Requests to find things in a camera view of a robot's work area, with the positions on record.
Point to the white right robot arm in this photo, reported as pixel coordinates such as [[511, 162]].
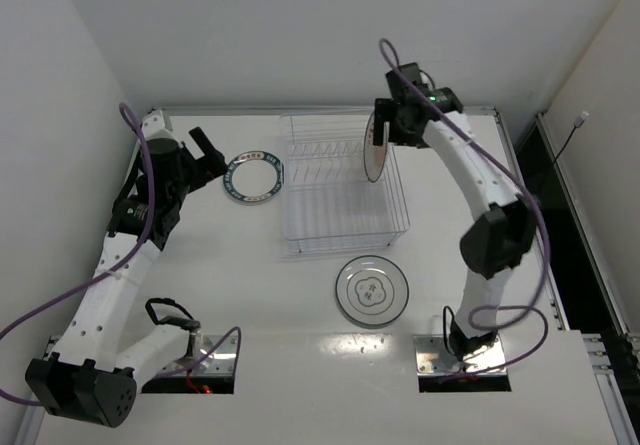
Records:
[[503, 225]]

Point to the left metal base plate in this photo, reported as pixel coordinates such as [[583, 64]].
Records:
[[220, 361]]

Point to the white wire dish rack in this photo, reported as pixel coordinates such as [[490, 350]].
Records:
[[330, 205]]

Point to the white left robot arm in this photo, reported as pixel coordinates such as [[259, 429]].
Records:
[[85, 376]]

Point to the white plate grey rings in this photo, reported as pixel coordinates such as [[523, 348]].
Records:
[[371, 290]]

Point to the metal base plate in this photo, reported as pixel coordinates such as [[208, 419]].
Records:
[[220, 361], [434, 361]]

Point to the orange sunburst plate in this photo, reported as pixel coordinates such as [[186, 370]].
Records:
[[374, 156]]

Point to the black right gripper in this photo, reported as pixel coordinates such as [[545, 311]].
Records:
[[382, 115]]

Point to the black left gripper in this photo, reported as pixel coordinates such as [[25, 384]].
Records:
[[198, 158]]

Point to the aluminium frame rail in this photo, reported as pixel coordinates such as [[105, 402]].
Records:
[[579, 293]]

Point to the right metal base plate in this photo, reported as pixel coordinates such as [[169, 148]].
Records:
[[434, 361]]

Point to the green rimmed white plate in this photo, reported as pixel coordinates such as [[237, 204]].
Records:
[[254, 177]]

